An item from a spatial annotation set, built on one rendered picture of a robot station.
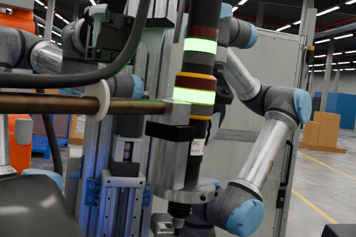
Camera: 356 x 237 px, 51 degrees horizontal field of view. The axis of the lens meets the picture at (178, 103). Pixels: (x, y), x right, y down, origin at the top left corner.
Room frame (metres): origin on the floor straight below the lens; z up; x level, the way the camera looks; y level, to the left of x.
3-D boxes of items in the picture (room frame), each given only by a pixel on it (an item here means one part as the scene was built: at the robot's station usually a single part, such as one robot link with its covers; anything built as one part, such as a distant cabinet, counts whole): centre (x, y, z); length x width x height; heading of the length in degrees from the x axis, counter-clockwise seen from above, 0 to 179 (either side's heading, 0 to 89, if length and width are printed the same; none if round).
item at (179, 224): (0.39, -0.02, 1.43); 0.01 x 0.01 x 0.02
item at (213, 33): (0.39, -0.02, 1.62); 0.03 x 0.03 x 0.01
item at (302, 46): (2.57, -0.83, 1.82); 0.09 x 0.04 x 0.23; 110
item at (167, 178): (0.38, -0.01, 1.50); 0.09 x 0.07 x 0.10; 145
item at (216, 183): (1.20, -0.12, 1.20); 0.13 x 0.12 x 0.14; 47
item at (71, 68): (0.81, 0.21, 1.54); 0.11 x 0.08 x 0.11; 144
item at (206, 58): (0.39, -0.02, 1.60); 0.03 x 0.03 x 0.01
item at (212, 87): (0.39, -0.02, 1.57); 0.04 x 0.04 x 0.01
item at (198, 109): (0.39, -0.02, 1.54); 0.04 x 0.04 x 0.01
